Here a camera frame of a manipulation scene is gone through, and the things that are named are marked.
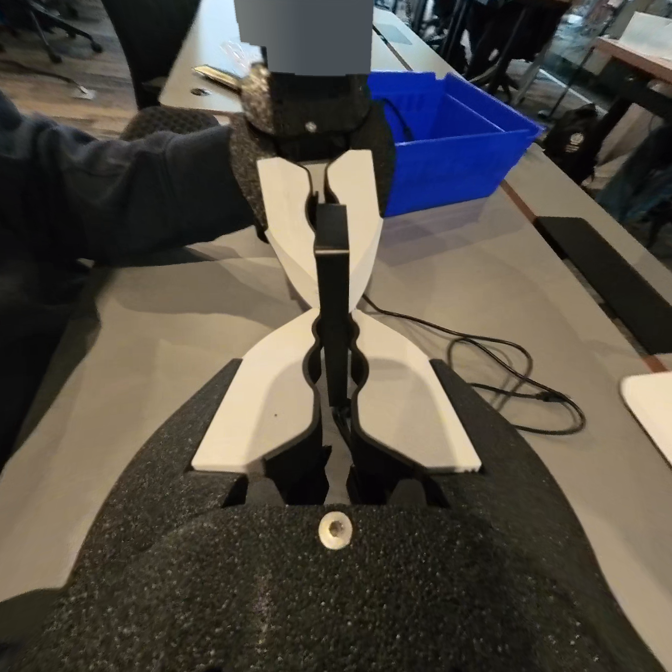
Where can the black wrist rest pad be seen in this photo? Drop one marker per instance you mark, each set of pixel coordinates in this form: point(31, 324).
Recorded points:
point(168, 123)

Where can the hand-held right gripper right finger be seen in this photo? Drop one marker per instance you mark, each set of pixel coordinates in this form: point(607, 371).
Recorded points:
point(420, 414)

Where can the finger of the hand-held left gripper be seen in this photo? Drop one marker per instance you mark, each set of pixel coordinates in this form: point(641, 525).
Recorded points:
point(283, 210)
point(362, 210)

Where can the clear acrylic sheet stand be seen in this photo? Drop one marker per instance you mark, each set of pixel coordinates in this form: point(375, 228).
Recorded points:
point(651, 409)

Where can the black backpack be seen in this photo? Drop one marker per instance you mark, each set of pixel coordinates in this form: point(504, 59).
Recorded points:
point(572, 136)

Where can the person's left forearm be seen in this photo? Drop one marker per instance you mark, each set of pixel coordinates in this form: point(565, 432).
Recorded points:
point(131, 189)

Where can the clear plastic bag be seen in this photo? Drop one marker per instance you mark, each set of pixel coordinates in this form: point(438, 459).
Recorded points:
point(239, 52)

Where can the wooden office desk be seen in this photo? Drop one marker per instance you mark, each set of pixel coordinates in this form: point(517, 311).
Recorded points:
point(630, 57)

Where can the blue plastic bin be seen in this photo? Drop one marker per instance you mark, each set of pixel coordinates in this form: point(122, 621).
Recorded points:
point(446, 162)

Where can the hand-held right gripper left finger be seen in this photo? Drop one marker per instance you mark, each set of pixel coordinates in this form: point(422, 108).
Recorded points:
point(252, 414)

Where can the black usb hub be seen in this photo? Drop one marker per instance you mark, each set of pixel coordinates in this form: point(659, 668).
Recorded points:
point(332, 294)

